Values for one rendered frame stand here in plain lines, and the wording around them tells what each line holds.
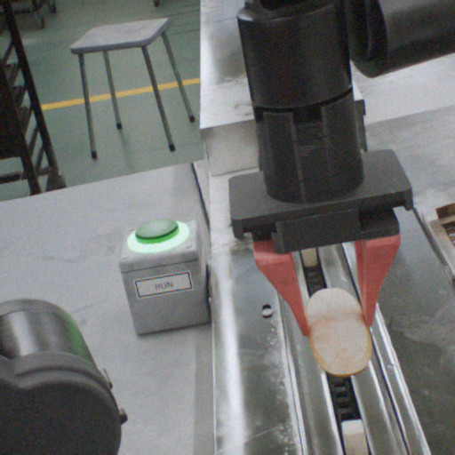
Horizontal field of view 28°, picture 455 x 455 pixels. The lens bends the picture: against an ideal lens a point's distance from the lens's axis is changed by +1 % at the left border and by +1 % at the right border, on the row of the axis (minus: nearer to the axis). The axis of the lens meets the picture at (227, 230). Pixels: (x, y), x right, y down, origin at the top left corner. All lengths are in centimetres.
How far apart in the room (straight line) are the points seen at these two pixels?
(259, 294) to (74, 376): 31
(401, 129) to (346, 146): 68
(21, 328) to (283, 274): 15
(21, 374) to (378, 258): 21
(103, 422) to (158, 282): 31
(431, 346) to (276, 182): 27
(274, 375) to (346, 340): 11
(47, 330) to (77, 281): 42
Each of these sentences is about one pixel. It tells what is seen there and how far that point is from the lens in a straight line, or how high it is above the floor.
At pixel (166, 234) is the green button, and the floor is 91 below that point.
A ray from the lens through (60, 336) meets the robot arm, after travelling 53.
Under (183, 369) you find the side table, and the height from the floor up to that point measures 82.
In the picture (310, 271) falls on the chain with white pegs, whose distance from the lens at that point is 84.
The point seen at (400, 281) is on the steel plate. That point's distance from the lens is 84.
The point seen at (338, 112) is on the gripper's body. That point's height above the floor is 107.
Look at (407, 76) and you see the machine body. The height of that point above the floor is 82.
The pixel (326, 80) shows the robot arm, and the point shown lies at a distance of 49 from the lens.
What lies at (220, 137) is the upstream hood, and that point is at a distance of 101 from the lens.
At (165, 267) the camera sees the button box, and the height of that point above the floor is 88.
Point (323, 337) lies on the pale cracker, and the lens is 57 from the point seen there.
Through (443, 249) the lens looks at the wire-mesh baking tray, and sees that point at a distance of 74.
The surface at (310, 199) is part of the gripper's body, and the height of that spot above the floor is 103.
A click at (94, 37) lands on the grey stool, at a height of 45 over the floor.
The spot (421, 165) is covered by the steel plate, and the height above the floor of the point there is 82.
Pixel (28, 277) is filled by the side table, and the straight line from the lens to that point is 99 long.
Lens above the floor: 123
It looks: 25 degrees down
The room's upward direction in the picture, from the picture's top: 11 degrees counter-clockwise
